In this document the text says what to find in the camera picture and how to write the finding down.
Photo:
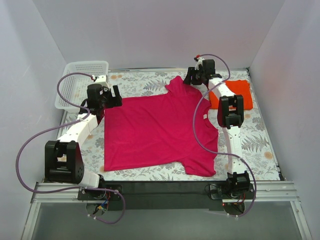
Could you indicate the magenta t-shirt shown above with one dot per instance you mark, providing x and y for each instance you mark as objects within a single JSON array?
[{"x": 156, "y": 130}]

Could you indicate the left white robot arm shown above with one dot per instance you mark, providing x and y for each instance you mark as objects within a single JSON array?
[{"x": 63, "y": 157}]

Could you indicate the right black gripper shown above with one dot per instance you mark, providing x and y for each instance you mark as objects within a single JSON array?
[{"x": 194, "y": 76}]

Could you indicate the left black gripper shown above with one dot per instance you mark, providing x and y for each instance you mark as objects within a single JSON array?
[{"x": 111, "y": 97}]

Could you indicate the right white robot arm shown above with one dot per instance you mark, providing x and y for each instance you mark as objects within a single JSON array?
[{"x": 230, "y": 117}]

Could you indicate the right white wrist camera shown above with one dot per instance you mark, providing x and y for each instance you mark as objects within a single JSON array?
[{"x": 199, "y": 62}]

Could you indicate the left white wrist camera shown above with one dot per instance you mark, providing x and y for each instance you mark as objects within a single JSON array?
[{"x": 103, "y": 81}]

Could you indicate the aluminium frame rail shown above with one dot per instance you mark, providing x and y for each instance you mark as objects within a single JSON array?
[{"x": 270, "y": 211}]

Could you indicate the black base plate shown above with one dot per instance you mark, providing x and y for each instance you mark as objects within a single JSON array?
[{"x": 161, "y": 195}]

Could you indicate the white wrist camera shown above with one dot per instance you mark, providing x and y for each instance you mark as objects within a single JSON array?
[
  {"x": 199, "y": 62},
  {"x": 103, "y": 81}
]

